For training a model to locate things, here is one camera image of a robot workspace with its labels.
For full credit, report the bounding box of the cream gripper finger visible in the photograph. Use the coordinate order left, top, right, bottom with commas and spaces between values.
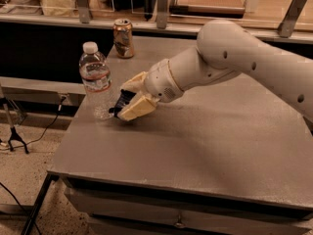
120, 71, 148, 93
117, 92, 158, 121

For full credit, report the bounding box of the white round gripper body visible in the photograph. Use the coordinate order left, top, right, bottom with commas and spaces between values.
144, 59, 184, 103

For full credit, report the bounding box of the dark blue rxbar wrapper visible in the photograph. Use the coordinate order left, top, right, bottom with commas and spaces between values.
109, 89, 135, 118

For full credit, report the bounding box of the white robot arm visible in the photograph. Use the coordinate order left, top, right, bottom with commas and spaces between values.
114, 20, 313, 121

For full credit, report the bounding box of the clear plastic water bottle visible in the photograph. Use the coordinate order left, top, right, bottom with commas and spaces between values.
79, 41, 114, 119

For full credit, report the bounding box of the crushed brown soda can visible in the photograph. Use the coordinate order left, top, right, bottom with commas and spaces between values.
113, 19, 134, 59

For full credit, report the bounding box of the grey metal table drawer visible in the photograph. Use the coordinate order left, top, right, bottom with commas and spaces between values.
65, 188, 312, 235

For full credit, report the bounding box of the black table leg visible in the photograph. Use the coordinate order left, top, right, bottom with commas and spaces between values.
21, 173, 59, 235

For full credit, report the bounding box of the black tripod stand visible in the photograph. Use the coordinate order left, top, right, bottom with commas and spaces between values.
0, 84, 28, 154

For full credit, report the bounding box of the black power cable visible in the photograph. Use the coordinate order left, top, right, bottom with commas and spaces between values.
0, 95, 68, 150

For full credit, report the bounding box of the grey metal bracket middle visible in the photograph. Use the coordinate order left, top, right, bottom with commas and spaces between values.
156, 0, 168, 29

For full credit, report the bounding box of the grey metal bracket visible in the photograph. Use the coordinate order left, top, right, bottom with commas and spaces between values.
278, 0, 307, 38
76, 0, 91, 24
156, 0, 168, 29

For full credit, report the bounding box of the grey metal bracket left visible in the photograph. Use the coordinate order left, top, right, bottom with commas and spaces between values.
76, 0, 91, 24

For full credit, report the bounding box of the grey metal bracket right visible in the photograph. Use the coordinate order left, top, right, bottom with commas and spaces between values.
278, 0, 307, 38

